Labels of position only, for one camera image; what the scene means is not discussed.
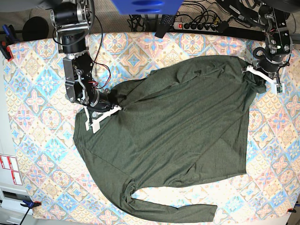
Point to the white power strip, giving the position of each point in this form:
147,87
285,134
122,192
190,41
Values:
194,26

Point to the red white label stickers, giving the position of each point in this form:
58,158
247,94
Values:
9,170

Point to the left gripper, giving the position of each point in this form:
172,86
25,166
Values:
269,64

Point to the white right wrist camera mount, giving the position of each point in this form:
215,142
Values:
94,118

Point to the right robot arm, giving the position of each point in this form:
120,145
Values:
72,21

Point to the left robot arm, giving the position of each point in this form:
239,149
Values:
278,44

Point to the blue plastic box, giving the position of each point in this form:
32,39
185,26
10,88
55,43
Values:
136,7

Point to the black round stand base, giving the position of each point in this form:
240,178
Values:
36,28

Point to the orange clamp right edge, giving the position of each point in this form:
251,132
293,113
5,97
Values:
292,211

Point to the black remote control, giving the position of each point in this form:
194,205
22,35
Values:
165,24

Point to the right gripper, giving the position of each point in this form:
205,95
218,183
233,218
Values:
98,104

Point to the dark green long-sleeve shirt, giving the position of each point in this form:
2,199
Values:
182,125

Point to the blue clamp lower left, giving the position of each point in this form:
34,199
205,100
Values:
29,205

